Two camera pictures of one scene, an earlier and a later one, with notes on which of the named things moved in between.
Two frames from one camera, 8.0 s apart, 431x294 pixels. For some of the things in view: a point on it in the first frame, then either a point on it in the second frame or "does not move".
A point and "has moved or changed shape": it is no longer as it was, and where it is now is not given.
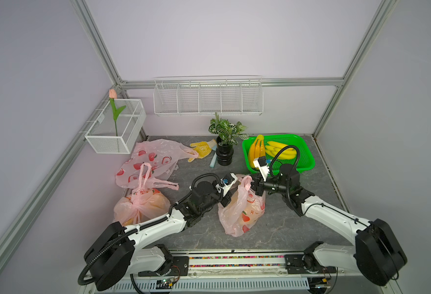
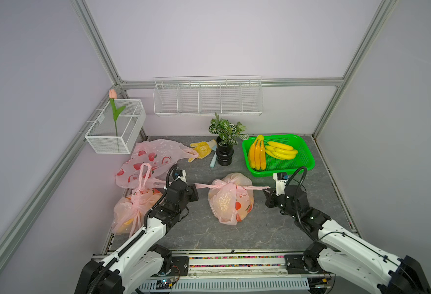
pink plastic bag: x=144 y=202 does not move
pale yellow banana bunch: x=272 y=148 does not move
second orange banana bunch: x=257 y=149 does not move
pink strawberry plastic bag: x=152 y=163 does not move
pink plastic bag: x=245 y=209 has moved or changed shape
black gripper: x=225 y=182 -> x=181 y=175
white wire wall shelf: x=226 y=95 does not move
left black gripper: x=226 y=199 -> x=191 y=190
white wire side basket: x=101 y=135 does not move
